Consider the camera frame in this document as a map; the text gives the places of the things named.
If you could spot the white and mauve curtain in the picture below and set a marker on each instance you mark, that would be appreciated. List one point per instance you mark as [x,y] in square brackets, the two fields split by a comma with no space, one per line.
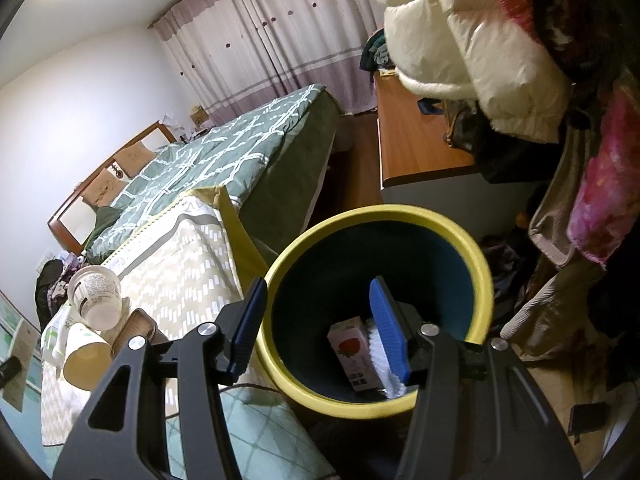
[275,35]

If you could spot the dark green cloth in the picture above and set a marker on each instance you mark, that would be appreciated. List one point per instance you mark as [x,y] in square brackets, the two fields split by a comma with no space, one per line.
[102,225]

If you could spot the beige paper cup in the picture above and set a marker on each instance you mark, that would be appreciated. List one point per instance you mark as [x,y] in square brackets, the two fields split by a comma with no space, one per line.
[85,365]

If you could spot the clear plastic lidded cup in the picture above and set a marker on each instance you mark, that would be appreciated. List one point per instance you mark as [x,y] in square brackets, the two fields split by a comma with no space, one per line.
[92,290]

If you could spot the green plaid quilt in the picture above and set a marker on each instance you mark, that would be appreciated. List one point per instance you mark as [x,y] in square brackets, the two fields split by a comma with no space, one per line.
[225,145]

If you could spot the brown pillow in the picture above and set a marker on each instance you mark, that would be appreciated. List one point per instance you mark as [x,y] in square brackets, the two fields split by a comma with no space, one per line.
[105,187]
[132,155]

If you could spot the glass wardrobe sliding door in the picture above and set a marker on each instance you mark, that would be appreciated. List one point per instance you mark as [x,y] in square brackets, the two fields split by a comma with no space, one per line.
[20,340]

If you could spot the pile of dark clothes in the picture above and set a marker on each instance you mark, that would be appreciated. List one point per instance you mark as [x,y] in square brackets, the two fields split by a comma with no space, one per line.
[377,52]

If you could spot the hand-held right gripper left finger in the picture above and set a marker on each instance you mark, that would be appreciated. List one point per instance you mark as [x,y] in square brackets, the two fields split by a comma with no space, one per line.
[245,332]

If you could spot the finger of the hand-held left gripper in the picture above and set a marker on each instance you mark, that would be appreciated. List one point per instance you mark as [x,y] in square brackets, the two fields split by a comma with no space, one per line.
[7,371]

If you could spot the purple floral cloth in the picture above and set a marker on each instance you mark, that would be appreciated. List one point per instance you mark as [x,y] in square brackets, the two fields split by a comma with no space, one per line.
[65,270]

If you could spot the wooden bed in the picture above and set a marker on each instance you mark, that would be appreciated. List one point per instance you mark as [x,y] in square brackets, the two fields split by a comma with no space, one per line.
[60,230]

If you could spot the pink floral cloth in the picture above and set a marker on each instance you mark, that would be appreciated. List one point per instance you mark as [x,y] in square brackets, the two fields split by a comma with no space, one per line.
[610,185]

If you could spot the patterned beige teal tablecloth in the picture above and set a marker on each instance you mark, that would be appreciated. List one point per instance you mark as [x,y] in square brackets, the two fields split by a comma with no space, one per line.
[190,260]

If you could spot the yellow rimmed dark bin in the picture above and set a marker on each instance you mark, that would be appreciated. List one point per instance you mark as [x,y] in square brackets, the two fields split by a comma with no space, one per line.
[290,380]

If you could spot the grey cloth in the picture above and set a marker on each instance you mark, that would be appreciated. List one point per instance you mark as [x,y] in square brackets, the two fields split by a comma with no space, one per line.
[555,220]

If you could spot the wooden desk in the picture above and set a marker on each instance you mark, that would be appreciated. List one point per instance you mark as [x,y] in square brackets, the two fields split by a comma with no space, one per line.
[415,145]

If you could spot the brown tissue box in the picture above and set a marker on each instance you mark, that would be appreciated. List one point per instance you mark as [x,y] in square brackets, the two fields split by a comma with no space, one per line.
[199,116]

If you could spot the leopard print scarf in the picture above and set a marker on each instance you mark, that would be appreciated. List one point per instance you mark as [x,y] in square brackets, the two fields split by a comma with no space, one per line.
[562,40]

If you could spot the small black box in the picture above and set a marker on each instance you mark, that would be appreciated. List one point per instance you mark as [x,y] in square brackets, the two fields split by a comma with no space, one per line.
[590,420]

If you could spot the rectangular metal tin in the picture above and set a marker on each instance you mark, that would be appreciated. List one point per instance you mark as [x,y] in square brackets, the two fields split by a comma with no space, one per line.
[135,325]

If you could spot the dark hanging clothes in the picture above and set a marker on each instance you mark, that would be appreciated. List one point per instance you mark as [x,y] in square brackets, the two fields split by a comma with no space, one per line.
[45,290]

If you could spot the beige ribbed cloth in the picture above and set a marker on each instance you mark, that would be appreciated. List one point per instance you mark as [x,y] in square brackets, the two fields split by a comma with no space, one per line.
[550,310]

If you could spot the black bag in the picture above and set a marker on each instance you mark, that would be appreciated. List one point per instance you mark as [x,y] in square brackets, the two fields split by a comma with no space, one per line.
[500,160]

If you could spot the white puffer jacket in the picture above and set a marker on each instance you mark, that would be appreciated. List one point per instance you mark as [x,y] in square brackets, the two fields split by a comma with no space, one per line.
[475,50]

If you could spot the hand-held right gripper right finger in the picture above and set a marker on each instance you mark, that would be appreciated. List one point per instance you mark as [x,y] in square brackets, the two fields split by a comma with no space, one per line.
[387,330]

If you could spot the pink milk carton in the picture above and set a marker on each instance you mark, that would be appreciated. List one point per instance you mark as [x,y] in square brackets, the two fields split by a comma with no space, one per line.
[352,355]

